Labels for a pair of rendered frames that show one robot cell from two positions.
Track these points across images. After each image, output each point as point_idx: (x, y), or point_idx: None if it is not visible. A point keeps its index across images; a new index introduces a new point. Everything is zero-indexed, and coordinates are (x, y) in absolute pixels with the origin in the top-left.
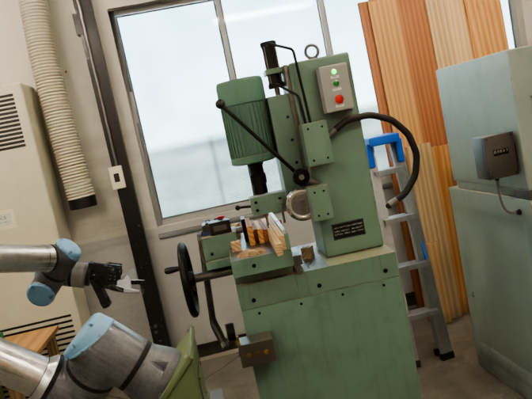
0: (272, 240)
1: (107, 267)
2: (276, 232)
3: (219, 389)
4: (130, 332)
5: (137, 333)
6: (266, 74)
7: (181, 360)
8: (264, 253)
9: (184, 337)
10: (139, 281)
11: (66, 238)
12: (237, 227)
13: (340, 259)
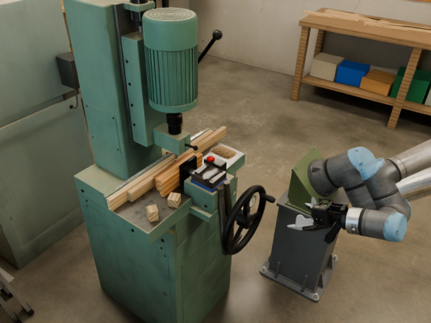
0: (215, 135)
1: (329, 199)
2: (201, 138)
3: (278, 202)
4: (338, 154)
5: (333, 159)
6: (154, 6)
7: (314, 156)
8: (222, 145)
9: (299, 171)
10: (292, 224)
11: (374, 163)
12: (194, 170)
13: (164, 152)
